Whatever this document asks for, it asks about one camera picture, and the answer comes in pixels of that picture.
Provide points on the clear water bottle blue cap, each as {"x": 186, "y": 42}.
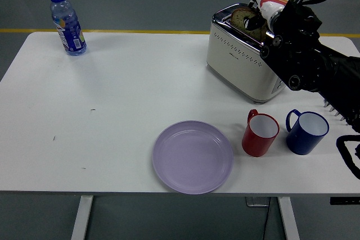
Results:
{"x": 69, "y": 32}

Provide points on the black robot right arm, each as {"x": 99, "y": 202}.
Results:
{"x": 303, "y": 49}

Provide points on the clear plastic bracket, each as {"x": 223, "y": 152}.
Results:
{"x": 256, "y": 201}

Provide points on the purple round plate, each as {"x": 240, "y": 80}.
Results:
{"x": 192, "y": 157}

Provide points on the black table control panel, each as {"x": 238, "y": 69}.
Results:
{"x": 344, "y": 200}

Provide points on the brown bread slice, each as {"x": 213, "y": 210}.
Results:
{"x": 239, "y": 19}

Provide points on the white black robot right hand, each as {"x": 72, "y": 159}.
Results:
{"x": 270, "y": 1}

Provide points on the white table leg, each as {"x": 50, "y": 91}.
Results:
{"x": 289, "y": 217}
{"x": 81, "y": 217}

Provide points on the red mug white inside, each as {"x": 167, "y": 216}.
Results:
{"x": 256, "y": 144}

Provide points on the blue mug white inside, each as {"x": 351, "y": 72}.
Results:
{"x": 301, "y": 143}

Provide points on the cream chrome two-slot toaster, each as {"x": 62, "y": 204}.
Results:
{"x": 239, "y": 65}

